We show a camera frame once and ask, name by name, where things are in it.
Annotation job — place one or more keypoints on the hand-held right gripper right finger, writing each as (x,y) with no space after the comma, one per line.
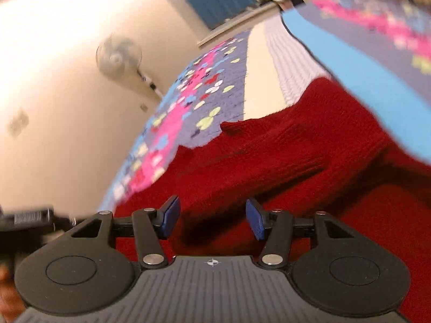
(255,218)

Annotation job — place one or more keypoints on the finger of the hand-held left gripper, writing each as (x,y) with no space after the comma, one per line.
(32,217)

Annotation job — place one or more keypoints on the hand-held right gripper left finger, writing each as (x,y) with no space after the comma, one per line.
(171,216)

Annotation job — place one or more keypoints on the red knitted sweater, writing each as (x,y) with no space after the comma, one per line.
(303,161)

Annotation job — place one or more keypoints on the floral striped printed blanket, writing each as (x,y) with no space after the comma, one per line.
(198,104)

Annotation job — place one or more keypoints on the bed headboard ledge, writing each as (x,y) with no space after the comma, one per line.
(235,23)

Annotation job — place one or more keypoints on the wall switch plate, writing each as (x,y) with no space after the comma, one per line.
(19,122)

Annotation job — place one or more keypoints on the small wall outlet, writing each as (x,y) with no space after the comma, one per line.
(143,107)

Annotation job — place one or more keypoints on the white wall fan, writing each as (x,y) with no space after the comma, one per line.
(118,57)

